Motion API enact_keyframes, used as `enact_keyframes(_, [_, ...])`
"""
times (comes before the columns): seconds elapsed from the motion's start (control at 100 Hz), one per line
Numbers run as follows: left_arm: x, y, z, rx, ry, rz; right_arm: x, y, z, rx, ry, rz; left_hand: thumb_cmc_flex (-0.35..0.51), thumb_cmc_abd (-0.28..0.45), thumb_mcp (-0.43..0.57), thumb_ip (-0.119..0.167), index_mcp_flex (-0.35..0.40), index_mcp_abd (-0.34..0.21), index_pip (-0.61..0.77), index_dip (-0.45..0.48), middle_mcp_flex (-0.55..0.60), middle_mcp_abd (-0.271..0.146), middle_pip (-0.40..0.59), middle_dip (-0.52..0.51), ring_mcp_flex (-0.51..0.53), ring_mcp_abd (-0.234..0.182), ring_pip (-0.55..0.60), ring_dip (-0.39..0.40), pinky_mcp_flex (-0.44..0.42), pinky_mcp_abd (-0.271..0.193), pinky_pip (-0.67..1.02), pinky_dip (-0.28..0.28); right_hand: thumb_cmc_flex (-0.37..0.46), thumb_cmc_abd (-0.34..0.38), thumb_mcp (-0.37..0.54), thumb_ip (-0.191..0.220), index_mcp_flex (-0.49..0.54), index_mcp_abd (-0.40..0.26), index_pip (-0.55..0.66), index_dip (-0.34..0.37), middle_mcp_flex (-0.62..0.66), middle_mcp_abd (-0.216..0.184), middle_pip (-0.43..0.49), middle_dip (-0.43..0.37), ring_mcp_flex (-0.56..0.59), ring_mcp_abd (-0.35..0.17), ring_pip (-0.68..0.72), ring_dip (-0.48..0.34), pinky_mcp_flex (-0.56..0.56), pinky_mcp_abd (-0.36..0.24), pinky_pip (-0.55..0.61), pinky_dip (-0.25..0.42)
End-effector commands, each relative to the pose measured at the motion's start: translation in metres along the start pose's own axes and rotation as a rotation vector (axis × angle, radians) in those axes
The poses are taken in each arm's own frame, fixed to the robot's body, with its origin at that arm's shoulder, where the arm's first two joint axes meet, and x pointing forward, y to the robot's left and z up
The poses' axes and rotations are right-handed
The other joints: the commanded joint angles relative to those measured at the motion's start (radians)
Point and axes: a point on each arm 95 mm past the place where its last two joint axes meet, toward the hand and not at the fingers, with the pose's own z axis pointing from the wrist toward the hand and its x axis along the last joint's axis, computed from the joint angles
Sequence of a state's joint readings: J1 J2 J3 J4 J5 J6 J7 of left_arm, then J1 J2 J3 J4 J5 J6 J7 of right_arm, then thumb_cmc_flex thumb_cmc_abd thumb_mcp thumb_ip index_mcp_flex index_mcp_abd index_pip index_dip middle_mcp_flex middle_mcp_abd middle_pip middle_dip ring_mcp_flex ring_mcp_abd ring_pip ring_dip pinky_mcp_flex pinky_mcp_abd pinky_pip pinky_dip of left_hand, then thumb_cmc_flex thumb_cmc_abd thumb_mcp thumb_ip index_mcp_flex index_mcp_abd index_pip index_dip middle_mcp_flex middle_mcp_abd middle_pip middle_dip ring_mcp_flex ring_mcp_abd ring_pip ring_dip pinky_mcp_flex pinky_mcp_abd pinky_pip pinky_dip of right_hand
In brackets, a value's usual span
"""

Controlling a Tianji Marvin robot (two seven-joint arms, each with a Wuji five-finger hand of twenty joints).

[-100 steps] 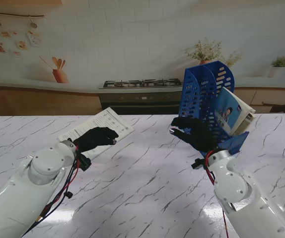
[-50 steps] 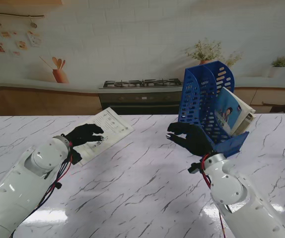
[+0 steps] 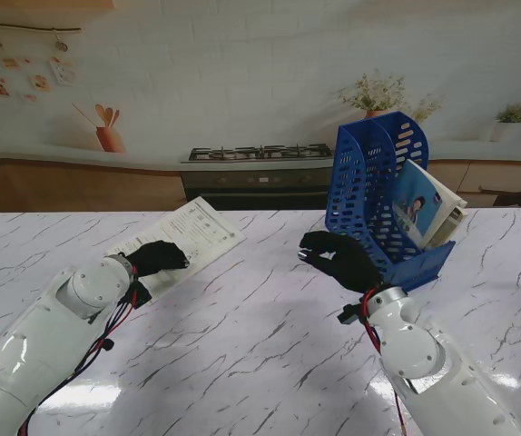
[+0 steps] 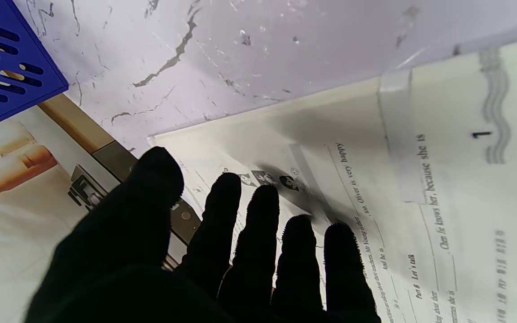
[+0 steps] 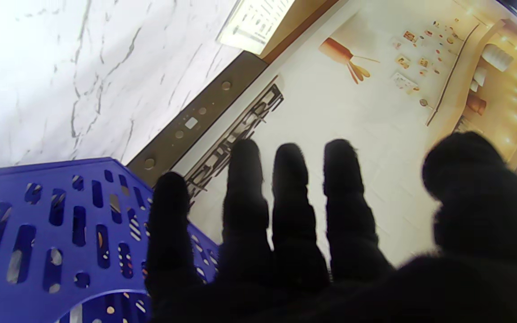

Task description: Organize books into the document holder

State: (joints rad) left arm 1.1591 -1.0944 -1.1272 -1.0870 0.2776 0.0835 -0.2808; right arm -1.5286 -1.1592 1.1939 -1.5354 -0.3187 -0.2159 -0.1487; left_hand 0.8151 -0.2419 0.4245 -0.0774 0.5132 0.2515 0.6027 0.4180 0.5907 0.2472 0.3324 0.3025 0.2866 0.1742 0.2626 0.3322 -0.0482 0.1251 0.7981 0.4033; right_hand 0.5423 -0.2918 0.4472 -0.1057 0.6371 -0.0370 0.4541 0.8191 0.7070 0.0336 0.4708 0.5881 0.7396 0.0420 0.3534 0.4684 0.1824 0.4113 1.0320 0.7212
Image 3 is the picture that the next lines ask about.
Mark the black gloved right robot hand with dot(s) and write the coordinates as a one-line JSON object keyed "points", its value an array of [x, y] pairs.
{"points": [[342, 261]]}

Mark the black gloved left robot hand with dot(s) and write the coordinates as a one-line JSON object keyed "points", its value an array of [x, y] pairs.
{"points": [[156, 259]]}

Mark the white printed paper sheet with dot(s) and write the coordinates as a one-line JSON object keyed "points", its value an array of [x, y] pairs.
{"points": [[197, 231]]}

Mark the blue cover book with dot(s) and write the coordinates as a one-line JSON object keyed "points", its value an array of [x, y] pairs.
{"points": [[419, 204]]}

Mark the beige Little Prince book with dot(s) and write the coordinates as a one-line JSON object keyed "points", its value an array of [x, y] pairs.
{"points": [[449, 224]]}

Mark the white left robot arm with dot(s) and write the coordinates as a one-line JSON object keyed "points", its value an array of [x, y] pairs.
{"points": [[42, 340]]}

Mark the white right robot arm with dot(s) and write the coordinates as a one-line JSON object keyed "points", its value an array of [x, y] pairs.
{"points": [[437, 377]]}

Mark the blue perforated plastic file rack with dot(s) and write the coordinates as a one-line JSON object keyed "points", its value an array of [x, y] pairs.
{"points": [[360, 218]]}

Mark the large illustrated picture book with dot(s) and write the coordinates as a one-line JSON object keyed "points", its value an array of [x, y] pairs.
{"points": [[242, 91]]}

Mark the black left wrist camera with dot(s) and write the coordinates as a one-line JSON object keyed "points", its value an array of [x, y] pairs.
{"points": [[139, 294]]}

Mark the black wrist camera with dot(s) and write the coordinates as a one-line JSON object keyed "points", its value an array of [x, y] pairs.
{"points": [[139, 294], [349, 314]]}

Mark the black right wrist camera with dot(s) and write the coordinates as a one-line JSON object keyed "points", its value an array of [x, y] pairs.
{"points": [[349, 314]]}

